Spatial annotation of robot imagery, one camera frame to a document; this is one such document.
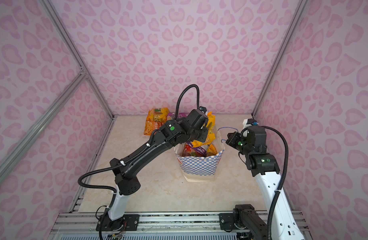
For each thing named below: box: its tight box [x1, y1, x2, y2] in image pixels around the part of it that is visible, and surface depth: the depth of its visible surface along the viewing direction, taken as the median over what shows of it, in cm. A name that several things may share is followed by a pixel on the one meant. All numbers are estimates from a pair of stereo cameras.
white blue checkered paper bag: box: [174, 139, 225, 182], surface depth 77 cm
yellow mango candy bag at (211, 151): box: [206, 144, 218, 157], surface depth 88 cm
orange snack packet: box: [143, 120, 167, 136], surface depth 109 cm
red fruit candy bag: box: [182, 144, 202, 157], surface depth 89 cm
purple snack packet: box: [192, 145, 209, 156], surface depth 90 cm
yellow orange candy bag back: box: [146, 107, 170, 123], surface depth 116 cm
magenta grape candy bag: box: [167, 112, 189, 121], surface depth 114 cm
